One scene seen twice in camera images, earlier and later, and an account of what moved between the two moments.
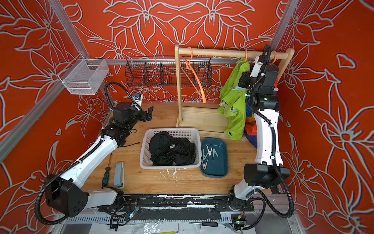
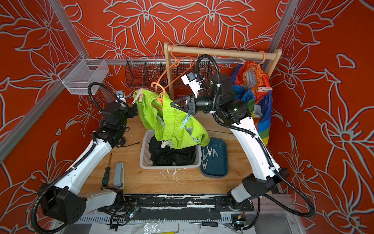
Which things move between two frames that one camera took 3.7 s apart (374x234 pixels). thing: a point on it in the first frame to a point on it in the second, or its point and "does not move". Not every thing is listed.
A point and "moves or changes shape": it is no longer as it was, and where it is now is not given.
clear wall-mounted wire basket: x=83 y=76 does not move
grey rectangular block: x=119 y=175 does not move
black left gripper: x=143 y=117 to x=132 y=110
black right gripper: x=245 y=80 to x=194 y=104
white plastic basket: x=192 y=134 does not move
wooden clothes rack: x=206 y=119 to x=170 y=51
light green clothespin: x=215 y=151 does not move
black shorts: x=165 y=150 does not move
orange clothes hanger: x=193 y=75 moves or changes shape
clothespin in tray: x=209 y=151 does not move
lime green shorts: x=233 y=104 to x=178 y=129
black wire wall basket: x=159 y=71 does not move
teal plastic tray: x=214 y=158 does not move
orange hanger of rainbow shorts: x=275 y=57 to x=264 y=58
